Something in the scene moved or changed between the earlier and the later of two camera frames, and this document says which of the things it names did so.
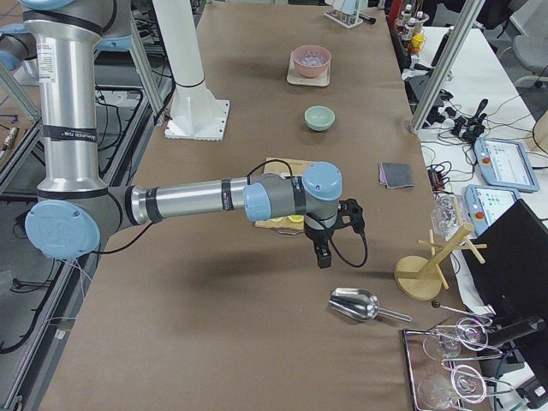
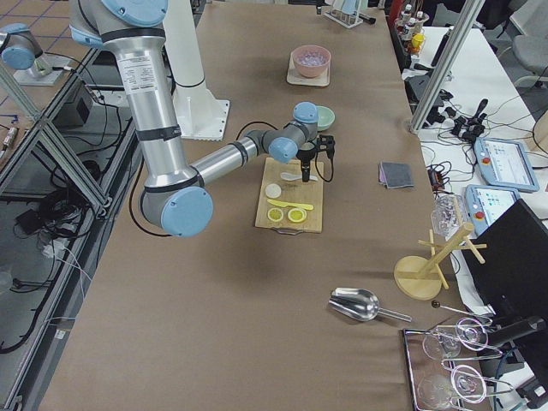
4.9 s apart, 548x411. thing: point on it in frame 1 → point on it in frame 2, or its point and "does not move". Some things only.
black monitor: [512, 279] does not move
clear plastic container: [448, 213] does not move
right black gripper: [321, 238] → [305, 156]
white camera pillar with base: [194, 113] does not move
